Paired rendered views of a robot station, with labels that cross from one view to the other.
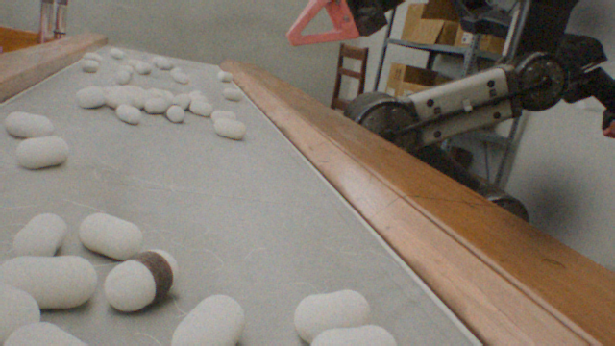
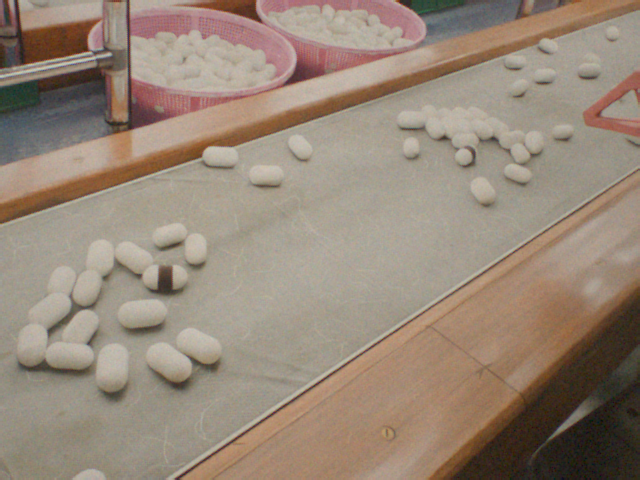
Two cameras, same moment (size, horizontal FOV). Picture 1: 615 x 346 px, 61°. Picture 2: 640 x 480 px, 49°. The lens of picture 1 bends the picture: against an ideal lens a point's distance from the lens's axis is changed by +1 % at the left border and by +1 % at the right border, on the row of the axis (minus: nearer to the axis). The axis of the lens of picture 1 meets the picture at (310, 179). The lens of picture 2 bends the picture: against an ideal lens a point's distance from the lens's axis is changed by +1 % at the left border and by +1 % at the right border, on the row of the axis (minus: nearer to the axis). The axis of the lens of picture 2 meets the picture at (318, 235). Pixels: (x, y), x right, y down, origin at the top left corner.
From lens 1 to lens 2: 0.47 m
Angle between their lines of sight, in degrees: 55
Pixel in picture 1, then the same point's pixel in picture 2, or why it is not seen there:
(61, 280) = (129, 259)
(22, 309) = (98, 264)
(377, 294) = (273, 362)
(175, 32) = not seen: outside the picture
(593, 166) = not seen: outside the picture
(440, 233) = (371, 362)
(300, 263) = (273, 319)
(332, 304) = (190, 337)
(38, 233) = (159, 233)
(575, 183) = not seen: outside the picture
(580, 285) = (354, 449)
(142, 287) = (150, 280)
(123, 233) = (190, 250)
